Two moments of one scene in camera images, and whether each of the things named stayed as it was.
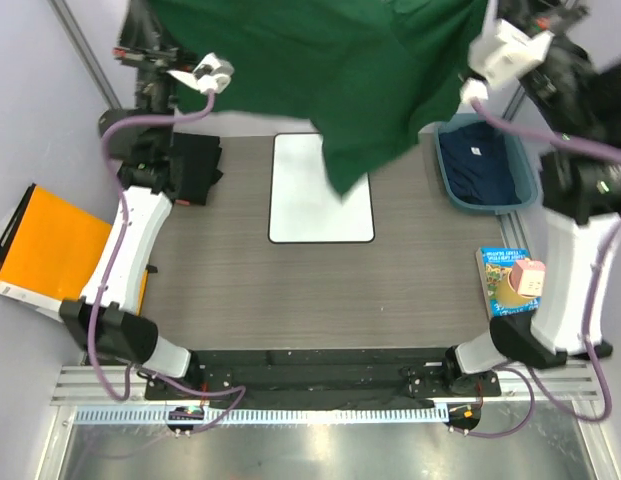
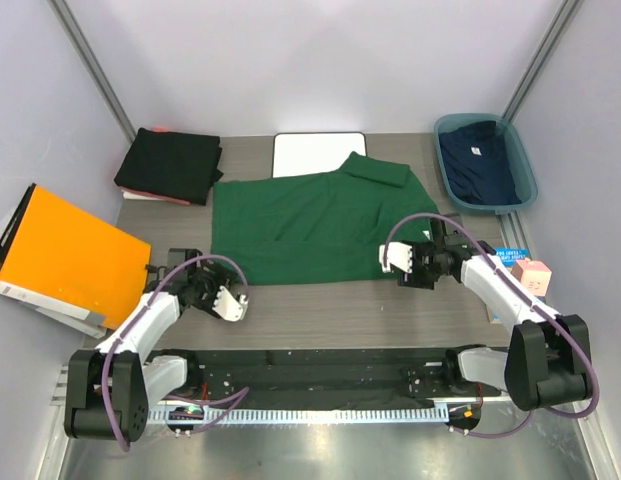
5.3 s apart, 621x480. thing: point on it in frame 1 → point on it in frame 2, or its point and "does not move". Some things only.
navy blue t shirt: x=477 y=164 does not move
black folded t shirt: x=196 y=160 does not move
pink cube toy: x=528 y=277 does not move
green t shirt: x=376 y=73 → x=323 y=229
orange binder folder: x=46 y=252 does not move
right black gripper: x=533 y=16 → x=414 y=278
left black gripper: x=143 y=34 → x=221 y=277
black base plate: x=271 y=378 does not move
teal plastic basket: x=486 y=169 does not move
